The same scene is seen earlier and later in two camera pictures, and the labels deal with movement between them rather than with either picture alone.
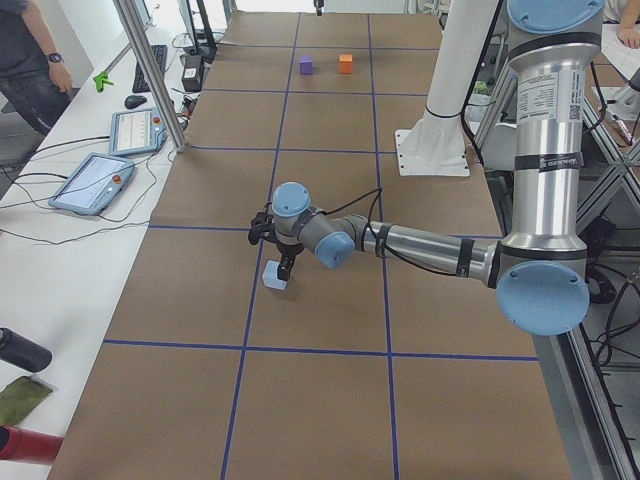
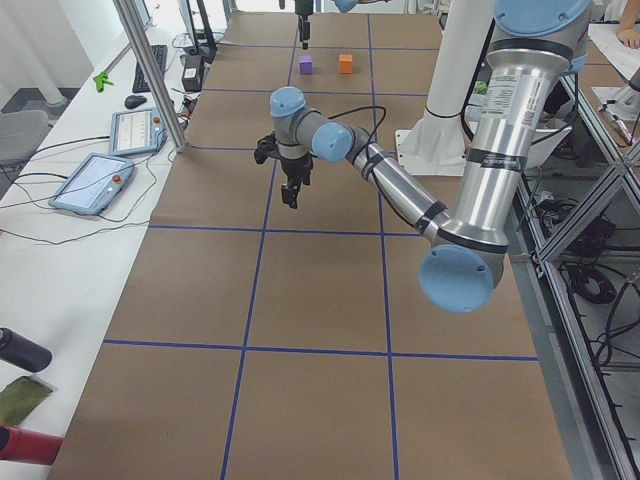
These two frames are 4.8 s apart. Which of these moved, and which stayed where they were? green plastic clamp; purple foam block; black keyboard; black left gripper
Moved: black left gripper
Stayed: black keyboard; green plastic clamp; purple foam block
